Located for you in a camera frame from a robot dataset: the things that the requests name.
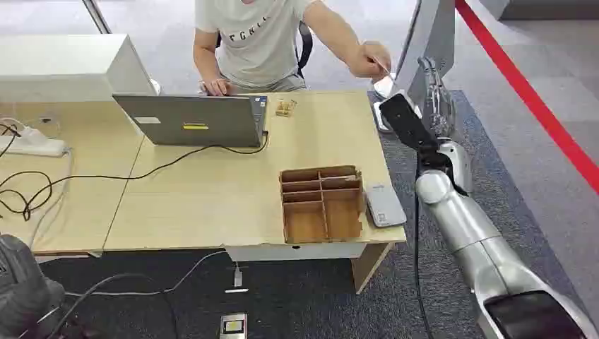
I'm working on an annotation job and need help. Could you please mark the white floor cable with adapter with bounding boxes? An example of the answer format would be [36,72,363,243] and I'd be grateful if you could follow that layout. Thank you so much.
[64,249,250,299]

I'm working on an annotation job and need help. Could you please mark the grey furniture base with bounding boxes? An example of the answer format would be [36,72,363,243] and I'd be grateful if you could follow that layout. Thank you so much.
[477,0,599,21]

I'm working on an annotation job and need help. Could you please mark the white shoe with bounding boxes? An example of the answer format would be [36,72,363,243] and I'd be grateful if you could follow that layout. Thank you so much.
[372,100,393,134]
[372,74,397,100]

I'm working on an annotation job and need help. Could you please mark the dark slanted pole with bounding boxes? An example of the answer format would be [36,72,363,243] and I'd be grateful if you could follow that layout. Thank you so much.
[81,0,113,35]

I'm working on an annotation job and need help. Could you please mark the black laptop power cable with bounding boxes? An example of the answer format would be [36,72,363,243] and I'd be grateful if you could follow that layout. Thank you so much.
[0,131,271,223]

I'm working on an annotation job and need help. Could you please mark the silver device with yellow label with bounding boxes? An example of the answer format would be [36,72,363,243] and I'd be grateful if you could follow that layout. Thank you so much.
[218,312,249,339]

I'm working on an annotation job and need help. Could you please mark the wooden compartment card box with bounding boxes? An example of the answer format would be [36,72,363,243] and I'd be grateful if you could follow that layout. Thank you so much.
[279,165,367,246]

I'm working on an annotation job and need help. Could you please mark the white cabinet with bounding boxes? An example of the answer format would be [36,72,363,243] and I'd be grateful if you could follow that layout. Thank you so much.
[0,33,158,105]

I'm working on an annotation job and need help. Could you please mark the white power strip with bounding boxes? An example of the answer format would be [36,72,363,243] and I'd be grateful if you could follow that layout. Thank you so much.
[0,127,71,158]

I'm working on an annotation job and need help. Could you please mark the person's left hand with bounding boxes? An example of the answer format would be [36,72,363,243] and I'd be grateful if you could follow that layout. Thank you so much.
[348,41,393,81]

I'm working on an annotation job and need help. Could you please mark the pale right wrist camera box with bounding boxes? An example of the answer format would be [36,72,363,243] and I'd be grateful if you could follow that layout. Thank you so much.
[437,139,473,193]

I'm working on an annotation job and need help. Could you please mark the black floor cable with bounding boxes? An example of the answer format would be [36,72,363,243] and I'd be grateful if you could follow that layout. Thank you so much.
[45,273,179,339]

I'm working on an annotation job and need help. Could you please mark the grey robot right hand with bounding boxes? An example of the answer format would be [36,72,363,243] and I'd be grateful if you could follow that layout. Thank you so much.
[379,56,453,153]

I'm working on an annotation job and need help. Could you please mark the white under-desk panel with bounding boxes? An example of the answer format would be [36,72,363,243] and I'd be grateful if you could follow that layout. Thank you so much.
[224,242,369,263]

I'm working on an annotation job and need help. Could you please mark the short black cable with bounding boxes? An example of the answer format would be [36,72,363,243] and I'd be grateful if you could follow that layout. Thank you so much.
[0,122,23,160]

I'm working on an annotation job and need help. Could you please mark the pale card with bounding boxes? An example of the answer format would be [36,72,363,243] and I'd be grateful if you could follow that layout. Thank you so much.
[373,55,397,83]

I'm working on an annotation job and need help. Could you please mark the person's right hand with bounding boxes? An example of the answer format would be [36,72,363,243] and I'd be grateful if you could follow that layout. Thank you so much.
[200,77,234,97]

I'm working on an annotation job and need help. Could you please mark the person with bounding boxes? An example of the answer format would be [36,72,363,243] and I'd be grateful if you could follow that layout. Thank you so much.
[193,0,394,97]

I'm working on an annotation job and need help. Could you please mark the red floor tape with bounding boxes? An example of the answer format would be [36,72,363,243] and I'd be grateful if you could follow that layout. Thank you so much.
[455,0,599,196]

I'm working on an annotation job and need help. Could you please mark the grey metal stand post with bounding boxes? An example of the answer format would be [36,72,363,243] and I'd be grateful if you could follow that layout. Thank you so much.
[395,0,457,105]

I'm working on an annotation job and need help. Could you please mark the black cable along right arm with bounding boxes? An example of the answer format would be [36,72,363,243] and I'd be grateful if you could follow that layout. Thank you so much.
[413,150,435,339]

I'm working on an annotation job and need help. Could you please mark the small wooden block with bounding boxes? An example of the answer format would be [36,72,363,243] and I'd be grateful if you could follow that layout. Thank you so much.
[275,98,299,119]

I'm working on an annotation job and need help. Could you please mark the grey laptop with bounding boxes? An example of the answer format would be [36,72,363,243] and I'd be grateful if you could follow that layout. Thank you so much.
[112,93,270,149]

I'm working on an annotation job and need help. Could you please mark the wooden desk leg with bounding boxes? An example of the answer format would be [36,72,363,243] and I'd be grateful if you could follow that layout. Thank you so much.
[350,242,395,295]

